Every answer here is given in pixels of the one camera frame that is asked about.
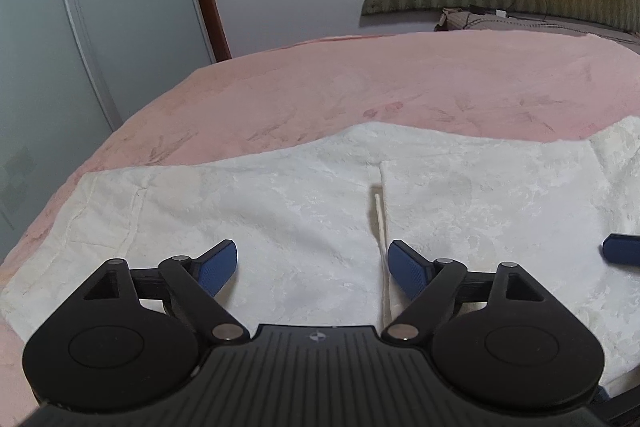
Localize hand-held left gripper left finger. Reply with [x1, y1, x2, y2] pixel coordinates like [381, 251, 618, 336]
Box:
[80, 239, 252, 349]

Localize frosted wardrobe sliding door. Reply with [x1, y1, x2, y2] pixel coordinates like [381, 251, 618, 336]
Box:
[0, 0, 112, 255]
[52, 0, 217, 132]

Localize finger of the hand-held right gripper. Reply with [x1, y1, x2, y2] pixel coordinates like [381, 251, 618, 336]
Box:
[601, 233, 640, 266]

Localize white pants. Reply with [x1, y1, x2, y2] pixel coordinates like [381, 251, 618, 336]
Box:
[0, 116, 640, 395]

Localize pink blanket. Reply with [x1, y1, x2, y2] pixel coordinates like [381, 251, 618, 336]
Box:
[0, 29, 640, 427]

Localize brown pillow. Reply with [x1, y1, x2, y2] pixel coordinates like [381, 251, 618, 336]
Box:
[433, 8, 640, 46]

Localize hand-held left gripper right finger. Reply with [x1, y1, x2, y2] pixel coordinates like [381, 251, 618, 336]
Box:
[381, 241, 544, 346]

